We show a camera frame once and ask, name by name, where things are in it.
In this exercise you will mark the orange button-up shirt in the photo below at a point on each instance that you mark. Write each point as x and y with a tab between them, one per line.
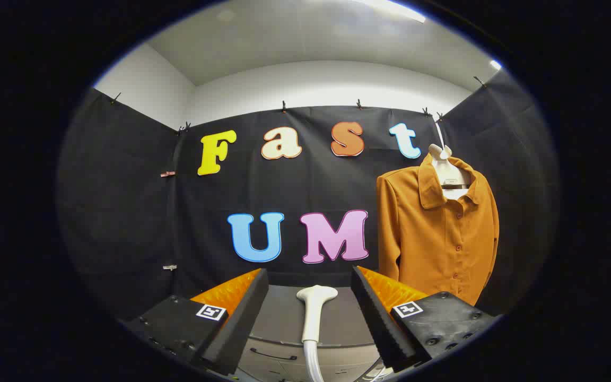
433	239

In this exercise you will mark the long ceiling light strip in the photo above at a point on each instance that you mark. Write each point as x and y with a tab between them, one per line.
390	8

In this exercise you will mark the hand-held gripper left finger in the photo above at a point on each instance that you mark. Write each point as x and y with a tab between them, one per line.
242	323

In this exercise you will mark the row of black cloth clips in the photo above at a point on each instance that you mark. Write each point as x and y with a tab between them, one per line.
284	106

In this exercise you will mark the small ceiling light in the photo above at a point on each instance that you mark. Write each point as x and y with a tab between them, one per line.
495	64

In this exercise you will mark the pink clip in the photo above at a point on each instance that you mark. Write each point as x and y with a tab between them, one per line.
167	173

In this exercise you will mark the black backdrop cloth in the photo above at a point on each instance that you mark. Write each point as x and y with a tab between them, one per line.
311	185

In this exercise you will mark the white mannequin hanger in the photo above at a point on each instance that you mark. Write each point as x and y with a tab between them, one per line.
446	170

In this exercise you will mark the grey cabinet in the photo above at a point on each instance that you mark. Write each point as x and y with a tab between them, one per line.
279	318

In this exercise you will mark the silver clip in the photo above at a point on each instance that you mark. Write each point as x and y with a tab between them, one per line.
169	267

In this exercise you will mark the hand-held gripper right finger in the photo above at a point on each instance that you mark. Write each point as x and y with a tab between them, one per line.
377	318

